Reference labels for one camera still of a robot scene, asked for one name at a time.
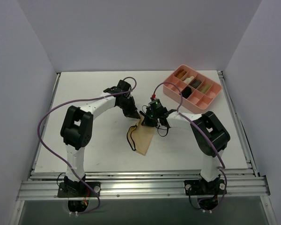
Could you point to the olive rolled cloth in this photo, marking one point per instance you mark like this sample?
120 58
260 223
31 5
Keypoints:
204 88

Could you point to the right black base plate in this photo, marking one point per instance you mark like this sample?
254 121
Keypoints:
202 187

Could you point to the beige underwear with navy trim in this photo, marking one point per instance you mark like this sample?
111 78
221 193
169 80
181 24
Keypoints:
139 137

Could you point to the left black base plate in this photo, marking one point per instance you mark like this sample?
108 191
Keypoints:
78 189

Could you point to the dark grey rolled cloth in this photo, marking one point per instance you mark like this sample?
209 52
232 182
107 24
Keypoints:
196 83

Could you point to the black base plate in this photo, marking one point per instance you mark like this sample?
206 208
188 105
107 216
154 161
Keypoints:
78 189
202 187

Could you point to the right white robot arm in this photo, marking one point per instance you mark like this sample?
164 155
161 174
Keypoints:
210 134

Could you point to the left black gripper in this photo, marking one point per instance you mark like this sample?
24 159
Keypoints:
130 108

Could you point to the black rolled cloth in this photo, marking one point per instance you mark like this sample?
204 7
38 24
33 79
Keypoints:
186 92

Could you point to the pink compartment organizer box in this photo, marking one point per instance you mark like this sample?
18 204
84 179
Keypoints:
197 101

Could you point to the aluminium rail frame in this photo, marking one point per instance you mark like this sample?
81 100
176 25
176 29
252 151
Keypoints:
154 196

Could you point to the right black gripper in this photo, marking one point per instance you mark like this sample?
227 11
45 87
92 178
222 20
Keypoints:
151 119

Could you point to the orange rolled cloth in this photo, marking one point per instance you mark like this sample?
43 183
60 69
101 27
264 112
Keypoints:
180 73

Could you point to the white rolled cloth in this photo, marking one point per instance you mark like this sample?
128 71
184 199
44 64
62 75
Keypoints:
188 79

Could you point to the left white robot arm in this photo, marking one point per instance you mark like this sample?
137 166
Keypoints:
77 127

